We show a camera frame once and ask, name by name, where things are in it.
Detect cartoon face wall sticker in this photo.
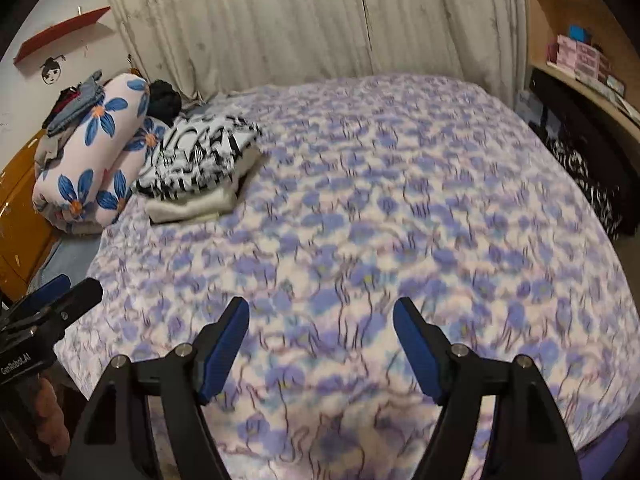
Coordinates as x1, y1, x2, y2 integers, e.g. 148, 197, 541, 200
40, 55, 66, 86

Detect black and white patterned cloth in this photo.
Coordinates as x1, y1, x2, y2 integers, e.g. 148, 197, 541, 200
542, 132, 626, 236

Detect dark red cloth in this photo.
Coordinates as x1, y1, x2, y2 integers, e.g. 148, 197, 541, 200
52, 86, 83, 116

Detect red wall shelf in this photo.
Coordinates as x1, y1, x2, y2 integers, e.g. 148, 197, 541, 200
14, 6, 112, 66

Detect purple floral blanket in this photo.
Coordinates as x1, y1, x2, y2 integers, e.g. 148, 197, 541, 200
55, 74, 633, 480

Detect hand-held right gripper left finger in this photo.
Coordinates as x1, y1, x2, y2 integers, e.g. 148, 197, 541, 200
60, 296, 251, 480

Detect person's left hand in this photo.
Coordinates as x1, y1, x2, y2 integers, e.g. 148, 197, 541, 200
31, 373, 72, 453

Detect orange wooden cabinet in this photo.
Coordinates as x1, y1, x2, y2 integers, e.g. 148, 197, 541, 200
0, 130, 61, 288

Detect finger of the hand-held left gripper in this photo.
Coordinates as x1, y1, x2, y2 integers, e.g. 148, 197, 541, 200
0, 273, 72, 322
9, 278, 105, 334

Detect grey-blue clothes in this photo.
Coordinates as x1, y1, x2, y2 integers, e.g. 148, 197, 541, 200
42, 70, 106, 136

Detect black bag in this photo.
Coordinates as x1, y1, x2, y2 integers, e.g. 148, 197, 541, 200
529, 67, 636, 186

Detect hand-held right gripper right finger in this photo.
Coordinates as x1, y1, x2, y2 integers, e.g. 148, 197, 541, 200
392, 296, 583, 480

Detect grey-blue bed sheet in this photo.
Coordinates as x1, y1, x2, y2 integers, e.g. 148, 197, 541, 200
27, 232, 103, 301

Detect pink drawer boxes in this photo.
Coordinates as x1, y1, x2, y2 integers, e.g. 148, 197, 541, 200
546, 35, 612, 81

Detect black and white printed jacket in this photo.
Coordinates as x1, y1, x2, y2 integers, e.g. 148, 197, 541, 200
131, 112, 265, 198

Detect folded cream sweater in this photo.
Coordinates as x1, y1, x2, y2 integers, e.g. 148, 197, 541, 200
146, 152, 271, 225

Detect beige curtain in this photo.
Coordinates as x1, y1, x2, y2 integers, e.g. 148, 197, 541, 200
102, 0, 531, 106

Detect rolled pink quilt blue flowers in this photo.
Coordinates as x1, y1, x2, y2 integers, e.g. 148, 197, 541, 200
31, 72, 173, 235

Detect wooden shelf desk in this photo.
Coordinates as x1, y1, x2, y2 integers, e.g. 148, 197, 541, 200
525, 0, 640, 171

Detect white box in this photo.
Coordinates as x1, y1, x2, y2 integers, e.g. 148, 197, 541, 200
515, 90, 543, 123

